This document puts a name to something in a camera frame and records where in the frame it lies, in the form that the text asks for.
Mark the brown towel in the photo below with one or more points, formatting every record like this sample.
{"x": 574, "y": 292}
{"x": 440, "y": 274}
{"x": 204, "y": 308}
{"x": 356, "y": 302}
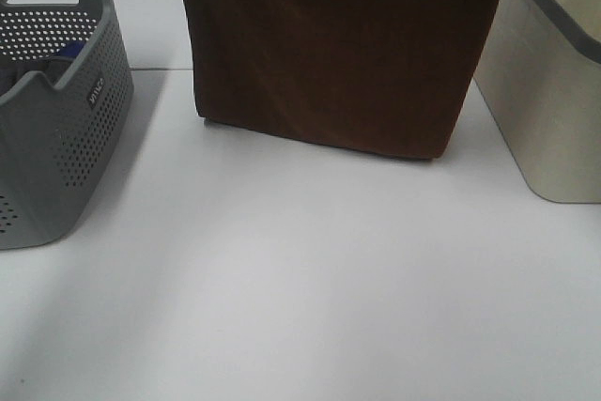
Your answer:
{"x": 382, "y": 76}

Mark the grey perforated plastic basket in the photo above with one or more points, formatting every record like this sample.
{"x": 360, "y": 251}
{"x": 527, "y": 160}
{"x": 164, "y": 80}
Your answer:
{"x": 56, "y": 140}

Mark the blue cloth in basket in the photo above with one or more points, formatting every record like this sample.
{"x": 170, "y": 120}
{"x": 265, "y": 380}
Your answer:
{"x": 71, "y": 50}

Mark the beige plastic basket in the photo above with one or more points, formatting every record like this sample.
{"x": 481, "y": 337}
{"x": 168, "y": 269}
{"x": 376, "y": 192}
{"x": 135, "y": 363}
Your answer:
{"x": 539, "y": 75}

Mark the grey cloth in basket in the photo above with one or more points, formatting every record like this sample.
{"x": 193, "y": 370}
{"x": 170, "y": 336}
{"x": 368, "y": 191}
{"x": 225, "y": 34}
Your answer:
{"x": 52, "y": 67}

